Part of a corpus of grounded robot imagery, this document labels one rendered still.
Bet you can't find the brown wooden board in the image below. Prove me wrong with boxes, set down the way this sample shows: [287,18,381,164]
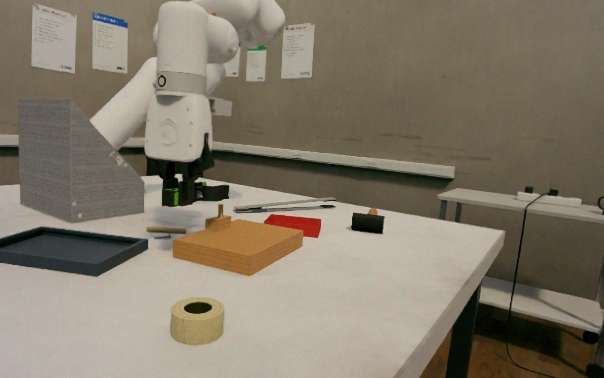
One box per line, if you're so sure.
[173,217,304,276]

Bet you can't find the small wooden block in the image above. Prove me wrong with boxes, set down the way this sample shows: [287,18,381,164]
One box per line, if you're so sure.
[209,215,231,232]

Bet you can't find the dark green mallet with tan wooden handle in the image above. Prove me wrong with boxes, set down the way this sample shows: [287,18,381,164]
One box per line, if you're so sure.
[351,208,385,234]

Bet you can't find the red shallow tray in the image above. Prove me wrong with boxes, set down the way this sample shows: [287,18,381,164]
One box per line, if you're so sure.
[264,214,321,238]

